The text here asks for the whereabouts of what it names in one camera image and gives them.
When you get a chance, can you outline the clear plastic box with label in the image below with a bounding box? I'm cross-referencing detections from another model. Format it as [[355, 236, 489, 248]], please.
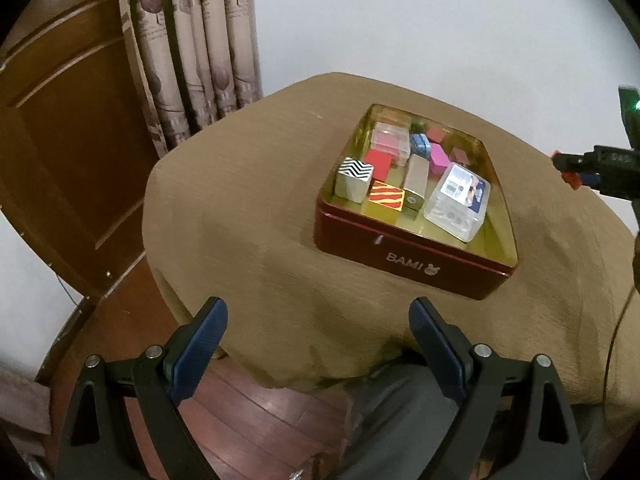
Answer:
[[423, 162, 491, 243]]

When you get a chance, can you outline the clear case with red insert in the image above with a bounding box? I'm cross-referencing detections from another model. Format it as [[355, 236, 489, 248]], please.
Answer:
[[370, 122, 411, 167]]

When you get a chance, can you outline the orange square colourful toy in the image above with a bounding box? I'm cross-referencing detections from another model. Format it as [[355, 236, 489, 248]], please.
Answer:
[[551, 151, 582, 191]]

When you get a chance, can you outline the dark wooden door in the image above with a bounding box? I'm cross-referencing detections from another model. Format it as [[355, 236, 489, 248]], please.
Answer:
[[1, 0, 157, 298]]

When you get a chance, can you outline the maroon rectangular block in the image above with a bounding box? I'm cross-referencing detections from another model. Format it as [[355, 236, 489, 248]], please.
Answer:
[[449, 148, 470, 167]]

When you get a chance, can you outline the red tin box gold interior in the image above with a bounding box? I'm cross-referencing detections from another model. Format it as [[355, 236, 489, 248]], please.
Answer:
[[314, 104, 518, 299]]

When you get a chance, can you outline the blue dotted small box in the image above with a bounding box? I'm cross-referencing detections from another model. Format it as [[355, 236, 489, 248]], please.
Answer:
[[409, 132, 432, 159]]

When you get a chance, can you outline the pink rectangular block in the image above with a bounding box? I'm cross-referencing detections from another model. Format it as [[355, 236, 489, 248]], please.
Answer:
[[430, 142, 450, 176]]

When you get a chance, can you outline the grey trousers leg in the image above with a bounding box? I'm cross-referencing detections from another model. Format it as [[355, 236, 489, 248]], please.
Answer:
[[332, 343, 609, 480]]

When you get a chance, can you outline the yellow red striped cube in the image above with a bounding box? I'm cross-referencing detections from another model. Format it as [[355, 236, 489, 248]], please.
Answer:
[[368, 180, 405, 211]]

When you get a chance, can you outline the beige patterned curtain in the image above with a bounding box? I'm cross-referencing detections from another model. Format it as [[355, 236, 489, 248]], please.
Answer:
[[118, 0, 262, 156]]

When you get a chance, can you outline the dark red small cube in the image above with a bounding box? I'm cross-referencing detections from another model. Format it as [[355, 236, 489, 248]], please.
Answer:
[[426, 127, 448, 144]]

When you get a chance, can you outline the black white zigzag cube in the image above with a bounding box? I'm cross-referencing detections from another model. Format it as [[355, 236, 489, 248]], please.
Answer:
[[334, 157, 374, 204]]

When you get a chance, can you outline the red rectangular block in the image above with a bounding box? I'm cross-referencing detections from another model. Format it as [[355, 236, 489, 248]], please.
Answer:
[[364, 148, 393, 182]]

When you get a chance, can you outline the silver rectangular metal bar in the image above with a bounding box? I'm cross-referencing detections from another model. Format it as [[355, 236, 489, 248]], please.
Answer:
[[402, 154, 430, 211]]

